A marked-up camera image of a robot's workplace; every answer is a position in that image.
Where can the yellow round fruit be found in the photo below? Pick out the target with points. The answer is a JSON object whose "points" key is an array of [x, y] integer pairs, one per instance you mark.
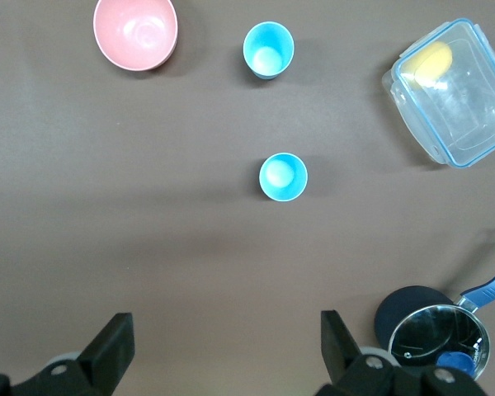
{"points": [[431, 62]]}

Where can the pink bowl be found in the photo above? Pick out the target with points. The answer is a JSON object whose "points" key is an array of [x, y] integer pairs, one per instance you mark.
{"points": [[134, 33]]}

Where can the glass lid blue knob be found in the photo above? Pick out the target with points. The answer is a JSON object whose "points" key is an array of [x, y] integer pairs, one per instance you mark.
{"points": [[429, 330]]}

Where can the blue plastic cup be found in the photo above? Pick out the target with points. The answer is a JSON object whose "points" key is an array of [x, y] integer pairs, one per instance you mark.
{"points": [[268, 51], [283, 178]]}

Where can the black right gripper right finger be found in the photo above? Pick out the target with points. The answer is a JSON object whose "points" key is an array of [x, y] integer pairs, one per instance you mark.
{"points": [[337, 346]]}

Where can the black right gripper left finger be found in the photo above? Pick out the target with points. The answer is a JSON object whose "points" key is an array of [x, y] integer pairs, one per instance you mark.
{"points": [[107, 354]]}

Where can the clear plastic food container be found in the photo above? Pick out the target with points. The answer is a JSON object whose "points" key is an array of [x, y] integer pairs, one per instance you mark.
{"points": [[478, 123]]}

